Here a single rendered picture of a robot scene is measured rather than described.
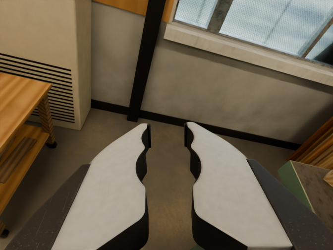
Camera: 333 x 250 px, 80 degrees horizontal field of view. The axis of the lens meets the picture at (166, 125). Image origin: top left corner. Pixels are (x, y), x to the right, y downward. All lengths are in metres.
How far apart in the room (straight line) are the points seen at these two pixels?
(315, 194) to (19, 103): 1.19
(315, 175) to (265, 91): 1.19
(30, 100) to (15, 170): 0.40
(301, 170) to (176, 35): 1.04
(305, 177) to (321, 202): 0.07
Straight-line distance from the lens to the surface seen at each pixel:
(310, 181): 0.70
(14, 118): 1.10
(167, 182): 1.52
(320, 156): 2.17
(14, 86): 1.27
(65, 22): 1.24
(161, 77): 1.60
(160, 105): 1.77
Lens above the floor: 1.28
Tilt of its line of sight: 43 degrees down
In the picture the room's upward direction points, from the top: 21 degrees clockwise
